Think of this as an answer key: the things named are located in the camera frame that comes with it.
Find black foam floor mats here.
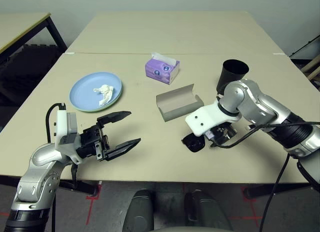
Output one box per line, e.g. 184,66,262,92
0,43,63,105

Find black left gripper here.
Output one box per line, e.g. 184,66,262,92
76,111,142,162

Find grey robot left leg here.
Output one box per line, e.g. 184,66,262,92
122,188,155,232

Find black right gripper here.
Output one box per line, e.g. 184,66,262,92
204,123,237,147

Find black plastic cup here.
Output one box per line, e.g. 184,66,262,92
216,59,250,95

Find grey robot torso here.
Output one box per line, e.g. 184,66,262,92
152,225,201,232

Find dark side table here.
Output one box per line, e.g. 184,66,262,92
0,12,68,68

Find blue plastic plate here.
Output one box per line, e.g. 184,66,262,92
69,71,123,112

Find purple tissue box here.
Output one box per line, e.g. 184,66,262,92
144,51,181,85

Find grey robot right leg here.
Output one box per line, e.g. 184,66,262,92
184,189,233,232

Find grey robot leg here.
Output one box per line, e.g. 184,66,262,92
184,189,233,232
122,188,155,232

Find white tissue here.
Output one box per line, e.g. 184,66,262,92
92,84,116,107

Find green stool wooden legs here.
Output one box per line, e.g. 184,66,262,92
302,59,320,80

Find grey glasses case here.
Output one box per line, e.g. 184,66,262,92
155,83,205,122

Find black table base foot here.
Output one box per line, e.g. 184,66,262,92
58,180,98,195
243,183,311,199

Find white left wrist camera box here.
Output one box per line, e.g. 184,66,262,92
53,109,83,165

